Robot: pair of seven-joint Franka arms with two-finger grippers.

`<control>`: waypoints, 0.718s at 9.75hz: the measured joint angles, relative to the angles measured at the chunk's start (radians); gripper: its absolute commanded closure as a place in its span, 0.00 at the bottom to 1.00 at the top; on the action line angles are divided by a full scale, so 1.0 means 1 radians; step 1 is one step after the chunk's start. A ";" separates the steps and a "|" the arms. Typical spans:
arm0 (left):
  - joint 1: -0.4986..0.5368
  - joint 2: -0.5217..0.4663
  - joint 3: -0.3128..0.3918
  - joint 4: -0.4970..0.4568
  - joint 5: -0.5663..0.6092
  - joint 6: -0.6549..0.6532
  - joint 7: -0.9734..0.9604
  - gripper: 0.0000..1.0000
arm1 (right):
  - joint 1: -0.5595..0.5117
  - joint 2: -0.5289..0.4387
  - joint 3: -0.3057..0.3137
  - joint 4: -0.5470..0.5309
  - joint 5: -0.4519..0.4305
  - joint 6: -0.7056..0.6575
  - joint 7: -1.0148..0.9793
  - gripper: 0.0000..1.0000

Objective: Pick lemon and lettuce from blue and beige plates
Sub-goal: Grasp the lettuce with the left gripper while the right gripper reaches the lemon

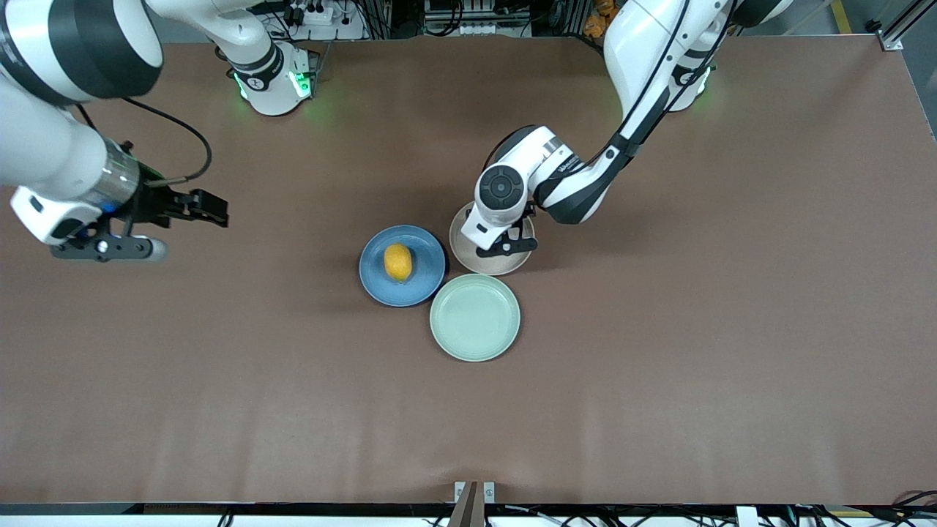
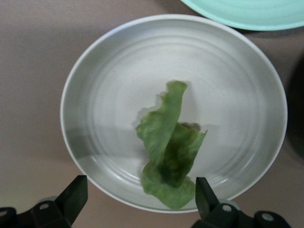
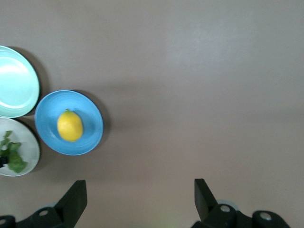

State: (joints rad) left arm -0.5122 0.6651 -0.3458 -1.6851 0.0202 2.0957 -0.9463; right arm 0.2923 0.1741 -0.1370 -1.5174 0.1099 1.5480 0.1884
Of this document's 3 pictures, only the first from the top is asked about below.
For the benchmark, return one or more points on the metal table edge bracket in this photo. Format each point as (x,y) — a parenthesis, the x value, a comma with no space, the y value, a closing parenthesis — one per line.
(474,505)

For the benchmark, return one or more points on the aluminium corner post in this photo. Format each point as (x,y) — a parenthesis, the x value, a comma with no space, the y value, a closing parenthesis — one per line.
(889,40)

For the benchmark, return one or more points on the white power strip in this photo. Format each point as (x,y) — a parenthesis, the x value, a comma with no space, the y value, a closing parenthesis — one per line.
(311,13)

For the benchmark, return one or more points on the beige plate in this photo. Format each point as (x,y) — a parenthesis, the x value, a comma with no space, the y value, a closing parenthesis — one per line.
(498,266)

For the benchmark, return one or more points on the blue plate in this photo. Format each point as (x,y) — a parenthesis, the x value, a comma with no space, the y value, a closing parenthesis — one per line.
(402,291)

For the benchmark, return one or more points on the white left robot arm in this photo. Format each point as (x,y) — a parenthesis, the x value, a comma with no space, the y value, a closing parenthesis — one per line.
(644,44)

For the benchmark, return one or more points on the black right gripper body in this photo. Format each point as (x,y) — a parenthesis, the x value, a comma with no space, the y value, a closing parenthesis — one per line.
(155,201)

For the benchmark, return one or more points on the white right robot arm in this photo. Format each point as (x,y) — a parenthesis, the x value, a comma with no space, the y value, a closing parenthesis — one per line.
(44,146)

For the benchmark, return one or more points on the bag of oranges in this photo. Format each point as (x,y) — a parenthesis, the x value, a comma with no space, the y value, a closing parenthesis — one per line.
(596,18)

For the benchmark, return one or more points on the white electronics box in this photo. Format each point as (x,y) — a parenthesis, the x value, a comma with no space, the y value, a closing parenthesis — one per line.
(468,18)

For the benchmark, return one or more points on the yellow lemon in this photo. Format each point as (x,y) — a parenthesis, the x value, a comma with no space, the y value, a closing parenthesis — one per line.
(399,262)

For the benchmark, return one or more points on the light green plate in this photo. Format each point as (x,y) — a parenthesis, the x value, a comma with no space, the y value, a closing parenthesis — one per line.
(475,318)

